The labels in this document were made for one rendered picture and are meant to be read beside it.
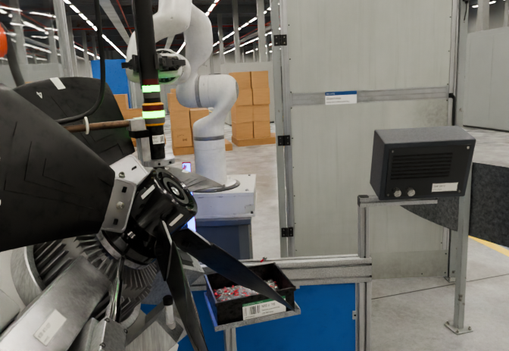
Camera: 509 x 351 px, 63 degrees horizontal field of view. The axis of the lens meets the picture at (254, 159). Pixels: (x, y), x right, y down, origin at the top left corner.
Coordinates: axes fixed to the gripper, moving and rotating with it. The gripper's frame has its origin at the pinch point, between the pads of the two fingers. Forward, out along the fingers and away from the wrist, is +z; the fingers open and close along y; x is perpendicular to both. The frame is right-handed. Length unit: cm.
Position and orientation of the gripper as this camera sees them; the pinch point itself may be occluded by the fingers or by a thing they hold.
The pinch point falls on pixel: (147, 62)
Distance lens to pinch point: 87.7
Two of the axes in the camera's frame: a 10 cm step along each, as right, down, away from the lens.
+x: -0.5, -9.8, -1.7
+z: 0.1, 1.7, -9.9
